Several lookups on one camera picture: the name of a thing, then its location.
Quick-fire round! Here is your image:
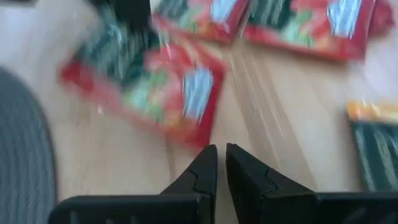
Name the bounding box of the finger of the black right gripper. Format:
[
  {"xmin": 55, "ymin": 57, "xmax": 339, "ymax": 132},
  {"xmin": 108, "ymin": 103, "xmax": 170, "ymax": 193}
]
[{"xmin": 88, "ymin": 0, "xmax": 152, "ymax": 34}]

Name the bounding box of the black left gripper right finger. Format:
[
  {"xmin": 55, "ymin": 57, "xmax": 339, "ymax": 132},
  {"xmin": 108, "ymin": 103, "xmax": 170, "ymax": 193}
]
[{"xmin": 225, "ymin": 142, "xmax": 317, "ymax": 224}]

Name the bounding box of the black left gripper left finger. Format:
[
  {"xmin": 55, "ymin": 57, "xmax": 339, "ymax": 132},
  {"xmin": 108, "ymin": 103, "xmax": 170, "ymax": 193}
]
[{"xmin": 160, "ymin": 144, "xmax": 219, "ymax": 224}]

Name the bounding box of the mango tea sachet orange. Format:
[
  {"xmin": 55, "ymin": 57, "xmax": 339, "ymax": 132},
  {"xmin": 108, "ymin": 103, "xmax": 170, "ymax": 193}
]
[{"xmin": 346, "ymin": 100, "xmax": 398, "ymax": 193}]

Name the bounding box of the grey round woven placemat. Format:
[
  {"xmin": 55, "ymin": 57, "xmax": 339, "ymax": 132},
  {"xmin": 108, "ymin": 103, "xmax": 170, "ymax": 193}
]
[{"xmin": 0, "ymin": 67, "xmax": 59, "ymax": 224}]

